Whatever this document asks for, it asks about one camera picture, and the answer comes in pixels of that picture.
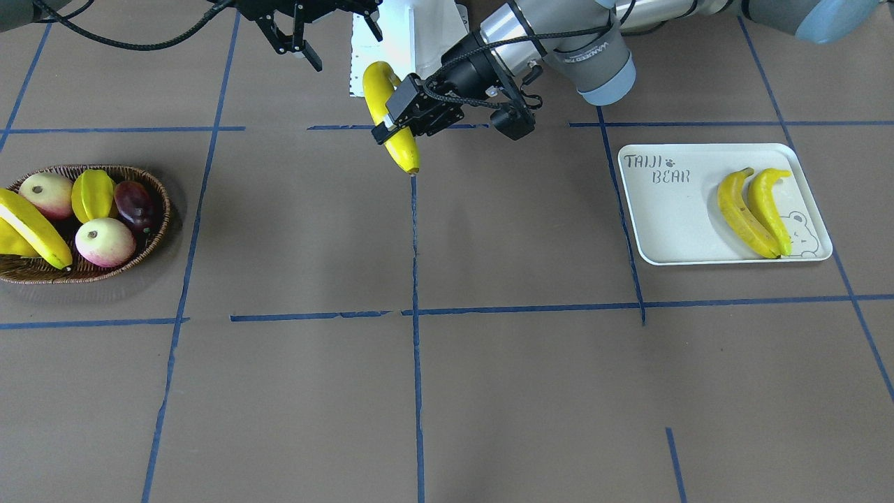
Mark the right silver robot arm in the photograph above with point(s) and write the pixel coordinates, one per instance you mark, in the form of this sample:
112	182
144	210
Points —
281	22

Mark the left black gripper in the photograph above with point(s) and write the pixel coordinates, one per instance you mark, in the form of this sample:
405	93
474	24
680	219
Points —
471	73

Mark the white bear tray plate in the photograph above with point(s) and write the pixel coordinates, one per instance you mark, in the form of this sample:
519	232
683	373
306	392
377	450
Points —
699	204

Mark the pink apple near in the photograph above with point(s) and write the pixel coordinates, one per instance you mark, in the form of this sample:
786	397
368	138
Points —
106	243

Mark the dark purple fruit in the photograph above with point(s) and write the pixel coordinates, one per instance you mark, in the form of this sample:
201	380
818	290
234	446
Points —
136	207

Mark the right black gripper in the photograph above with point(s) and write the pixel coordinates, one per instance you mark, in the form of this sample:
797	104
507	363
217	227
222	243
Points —
277	26

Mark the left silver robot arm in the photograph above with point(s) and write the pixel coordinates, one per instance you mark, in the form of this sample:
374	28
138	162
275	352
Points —
583	40

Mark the white pedestal column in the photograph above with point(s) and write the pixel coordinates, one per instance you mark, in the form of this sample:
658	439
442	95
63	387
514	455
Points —
416	34

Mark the pink apple far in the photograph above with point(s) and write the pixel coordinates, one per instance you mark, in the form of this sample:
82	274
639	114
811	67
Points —
50	193

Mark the pink apple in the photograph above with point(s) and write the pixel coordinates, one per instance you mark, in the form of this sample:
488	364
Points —
106	243
50	193

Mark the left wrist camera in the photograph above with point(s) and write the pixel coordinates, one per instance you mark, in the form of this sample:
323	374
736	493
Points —
514	122

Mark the yellow banana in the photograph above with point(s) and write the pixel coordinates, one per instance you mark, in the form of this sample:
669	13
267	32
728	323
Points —
36	229
379	82
738	216
762	203

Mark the brown wicker basket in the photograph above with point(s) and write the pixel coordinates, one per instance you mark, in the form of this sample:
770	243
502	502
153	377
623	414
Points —
21	270

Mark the yellow star fruit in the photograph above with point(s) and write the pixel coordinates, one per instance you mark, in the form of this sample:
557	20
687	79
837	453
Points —
92	195

